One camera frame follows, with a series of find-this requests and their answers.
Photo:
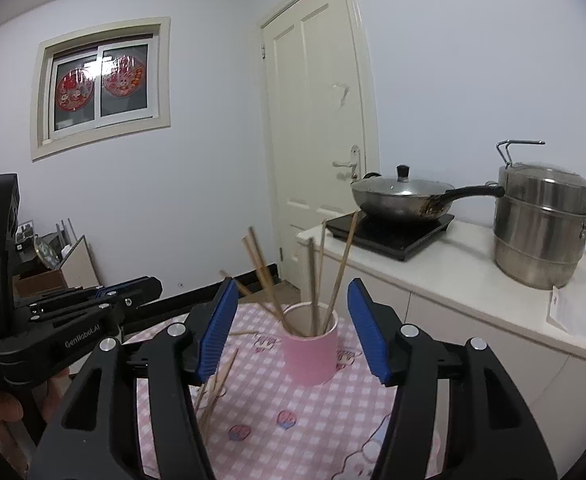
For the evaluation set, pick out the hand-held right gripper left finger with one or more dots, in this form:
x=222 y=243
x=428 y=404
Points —
x=218 y=335

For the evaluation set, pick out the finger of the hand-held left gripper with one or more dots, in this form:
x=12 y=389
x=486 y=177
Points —
x=133 y=287
x=73 y=312

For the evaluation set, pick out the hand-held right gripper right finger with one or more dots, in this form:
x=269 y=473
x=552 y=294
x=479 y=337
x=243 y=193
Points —
x=368 y=330

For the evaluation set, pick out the pink cup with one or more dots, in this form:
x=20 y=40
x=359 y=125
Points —
x=310 y=355

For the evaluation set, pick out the bunch of bamboo chopsticks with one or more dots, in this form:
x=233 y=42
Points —
x=314 y=280

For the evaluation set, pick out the person's left hand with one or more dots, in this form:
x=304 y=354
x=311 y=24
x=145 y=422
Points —
x=0 y=405

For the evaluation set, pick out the white side cabinet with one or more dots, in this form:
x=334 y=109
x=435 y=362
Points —
x=80 y=265

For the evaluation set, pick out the black induction cooker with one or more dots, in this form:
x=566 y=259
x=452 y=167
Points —
x=398 y=240

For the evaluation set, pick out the pink checked tablecloth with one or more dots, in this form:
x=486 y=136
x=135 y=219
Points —
x=293 y=425

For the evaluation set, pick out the glass wok lid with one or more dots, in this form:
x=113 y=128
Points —
x=403 y=185

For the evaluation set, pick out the stainless steel steamer pot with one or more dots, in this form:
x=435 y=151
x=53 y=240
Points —
x=543 y=230

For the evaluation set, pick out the cream framed window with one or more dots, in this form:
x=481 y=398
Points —
x=100 y=85

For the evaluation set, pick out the red round window decoration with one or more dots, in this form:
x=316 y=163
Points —
x=75 y=89
x=121 y=76

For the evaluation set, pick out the white paper sheet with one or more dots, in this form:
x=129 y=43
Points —
x=575 y=317

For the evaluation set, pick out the cream panelled door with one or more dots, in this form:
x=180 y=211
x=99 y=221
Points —
x=318 y=110

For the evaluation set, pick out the small photo frame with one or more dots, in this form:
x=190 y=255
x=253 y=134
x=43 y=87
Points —
x=25 y=230

